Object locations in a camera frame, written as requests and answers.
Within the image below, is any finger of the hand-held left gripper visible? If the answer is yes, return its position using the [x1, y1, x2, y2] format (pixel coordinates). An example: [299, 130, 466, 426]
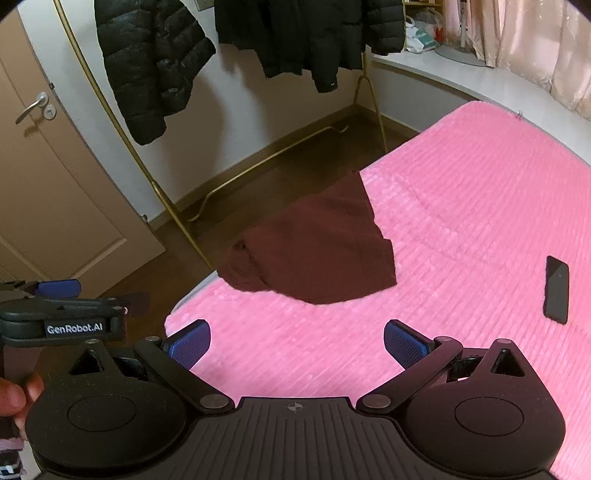
[0, 278, 82, 300]
[108, 292, 151, 317]

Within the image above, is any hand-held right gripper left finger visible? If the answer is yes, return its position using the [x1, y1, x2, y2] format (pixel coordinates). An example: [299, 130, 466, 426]
[68, 318, 234, 414]

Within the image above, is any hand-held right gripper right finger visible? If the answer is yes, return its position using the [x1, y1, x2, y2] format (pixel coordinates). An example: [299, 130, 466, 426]
[358, 318, 533, 414]

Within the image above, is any dark maroon sweater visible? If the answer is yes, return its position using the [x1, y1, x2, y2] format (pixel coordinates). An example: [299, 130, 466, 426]
[221, 170, 398, 306]

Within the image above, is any gold metal clothes rack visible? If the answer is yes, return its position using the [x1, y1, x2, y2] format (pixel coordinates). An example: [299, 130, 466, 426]
[52, 0, 391, 273]

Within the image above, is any person's left hand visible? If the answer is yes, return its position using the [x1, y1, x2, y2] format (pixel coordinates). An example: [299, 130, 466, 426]
[0, 373, 46, 439]

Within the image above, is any beige door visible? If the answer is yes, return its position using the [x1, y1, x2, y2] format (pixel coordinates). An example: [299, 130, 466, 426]
[0, 4, 166, 285]

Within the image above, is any pink ribbed blanket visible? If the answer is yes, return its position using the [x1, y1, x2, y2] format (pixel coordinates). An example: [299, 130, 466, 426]
[164, 99, 591, 480]

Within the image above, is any black smartphone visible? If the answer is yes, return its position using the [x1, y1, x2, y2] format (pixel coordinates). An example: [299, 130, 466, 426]
[543, 255, 571, 325]

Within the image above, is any black puffer jacket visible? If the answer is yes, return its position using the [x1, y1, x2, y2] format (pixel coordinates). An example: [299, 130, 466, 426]
[93, 0, 218, 147]
[213, 0, 407, 95]

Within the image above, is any white window ledge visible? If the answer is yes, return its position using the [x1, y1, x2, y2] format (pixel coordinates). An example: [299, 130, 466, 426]
[369, 44, 591, 165]

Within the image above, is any grey round stand base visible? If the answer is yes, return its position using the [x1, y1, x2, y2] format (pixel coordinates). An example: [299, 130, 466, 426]
[434, 41, 484, 64]

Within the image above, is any white plastic bag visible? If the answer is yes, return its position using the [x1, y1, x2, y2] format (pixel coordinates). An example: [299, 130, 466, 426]
[404, 7, 445, 54]

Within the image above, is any pale pink curtain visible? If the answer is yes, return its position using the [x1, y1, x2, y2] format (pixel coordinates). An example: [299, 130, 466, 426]
[480, 0, 591, 112]

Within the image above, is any silver door handle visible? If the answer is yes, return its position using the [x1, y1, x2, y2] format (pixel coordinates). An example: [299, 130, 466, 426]
[15, 91, 57, 125]

